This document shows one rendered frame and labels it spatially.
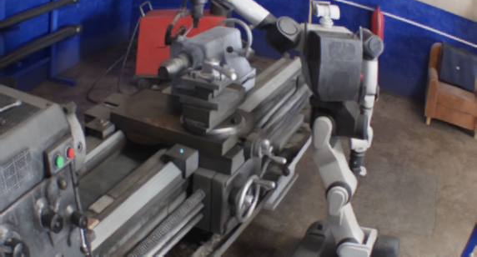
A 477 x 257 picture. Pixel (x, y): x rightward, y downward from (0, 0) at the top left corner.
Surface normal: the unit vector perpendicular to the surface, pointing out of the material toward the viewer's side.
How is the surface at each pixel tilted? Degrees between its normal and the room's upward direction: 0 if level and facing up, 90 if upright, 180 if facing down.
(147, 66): 90
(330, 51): 88
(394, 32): 90
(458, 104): 90
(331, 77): 103
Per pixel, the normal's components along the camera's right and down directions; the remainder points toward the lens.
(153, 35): -0.07, 0.41
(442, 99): -0.40, 0.36
